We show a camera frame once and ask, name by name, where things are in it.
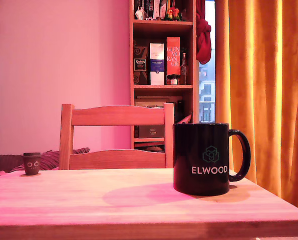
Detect black mug with Elwood print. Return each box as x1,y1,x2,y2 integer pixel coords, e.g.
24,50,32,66
173,122,251,197

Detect black book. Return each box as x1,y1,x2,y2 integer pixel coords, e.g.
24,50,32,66
146,0,154,19

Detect dark sofa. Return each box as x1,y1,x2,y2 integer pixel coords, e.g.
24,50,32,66
0,154,39,175

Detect colourful figurine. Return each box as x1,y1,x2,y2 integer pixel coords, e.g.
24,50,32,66
163,6,183,22

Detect red knotted curtain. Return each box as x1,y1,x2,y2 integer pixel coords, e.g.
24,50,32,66
195,0,212,65

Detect white figurine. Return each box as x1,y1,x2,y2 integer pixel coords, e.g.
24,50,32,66
135,6,147,21

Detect black upright box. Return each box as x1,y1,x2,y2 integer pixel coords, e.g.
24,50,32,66
176,99,185,124

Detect wooden chair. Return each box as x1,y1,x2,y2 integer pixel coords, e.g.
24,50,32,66
59,102,175,171

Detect striped corduroy cushion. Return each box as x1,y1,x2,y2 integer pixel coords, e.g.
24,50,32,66
10,147,91,173

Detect white book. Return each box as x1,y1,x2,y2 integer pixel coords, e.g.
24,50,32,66
153,0,161,20

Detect black Parker box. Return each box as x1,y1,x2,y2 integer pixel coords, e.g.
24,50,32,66
138,124,165,139

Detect wooden bookshelf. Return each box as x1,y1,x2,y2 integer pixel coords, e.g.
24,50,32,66
128,0,199,153

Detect dark spiral print box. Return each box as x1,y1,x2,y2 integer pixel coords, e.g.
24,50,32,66
133,39,149,85

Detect brown coffee capsule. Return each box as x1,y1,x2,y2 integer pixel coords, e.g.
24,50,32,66
21,152,42,176

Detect white and blue box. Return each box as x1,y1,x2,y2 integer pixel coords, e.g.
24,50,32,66
149,42,165,86

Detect orange curtain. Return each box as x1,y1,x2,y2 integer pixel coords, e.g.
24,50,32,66
215,0,298,214

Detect red Glenmorangie box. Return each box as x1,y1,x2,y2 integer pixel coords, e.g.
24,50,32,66
166,36,181,77

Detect clear glass bottle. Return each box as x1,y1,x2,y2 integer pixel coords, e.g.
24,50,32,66
179,52,189,85

